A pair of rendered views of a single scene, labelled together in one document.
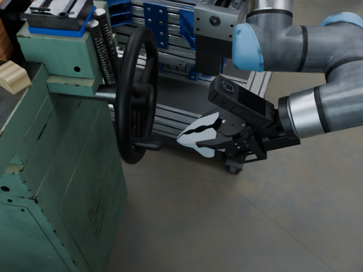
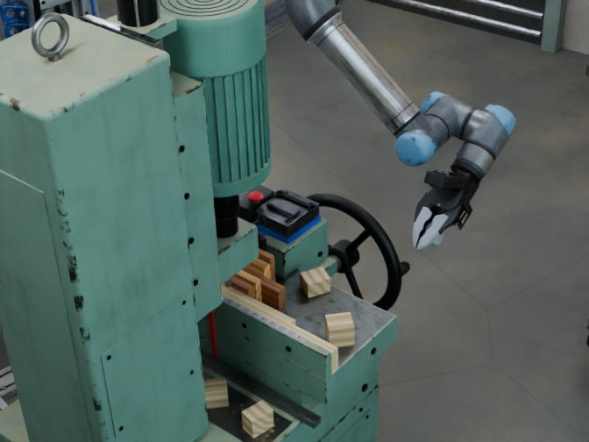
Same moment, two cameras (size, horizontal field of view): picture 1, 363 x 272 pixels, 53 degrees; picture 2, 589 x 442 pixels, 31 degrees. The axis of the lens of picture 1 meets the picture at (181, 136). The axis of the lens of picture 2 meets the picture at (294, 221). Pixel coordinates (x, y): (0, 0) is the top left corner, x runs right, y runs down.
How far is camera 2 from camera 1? 1.86 m
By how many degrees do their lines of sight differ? 44
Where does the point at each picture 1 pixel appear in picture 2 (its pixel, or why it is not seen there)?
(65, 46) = (315, 236)
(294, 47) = (442, 127)
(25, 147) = not seen: hidden behind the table
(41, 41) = (301, 243)
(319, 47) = (450, 118)
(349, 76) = (481, 122)
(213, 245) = not seen: outside the picture
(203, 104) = not seen: hidden behind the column
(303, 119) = (484, 161)
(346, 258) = (470, 350)
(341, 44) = (455, 110)
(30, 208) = (371, 408)
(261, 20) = (416, 124)
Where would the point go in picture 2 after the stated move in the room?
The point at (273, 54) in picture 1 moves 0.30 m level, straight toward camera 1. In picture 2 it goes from (437, 139) to (556, 196)
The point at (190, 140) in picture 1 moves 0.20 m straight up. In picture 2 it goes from (431, 234) to (436, 151)
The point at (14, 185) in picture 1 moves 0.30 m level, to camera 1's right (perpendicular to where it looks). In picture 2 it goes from (372, 374) to (437, 285)
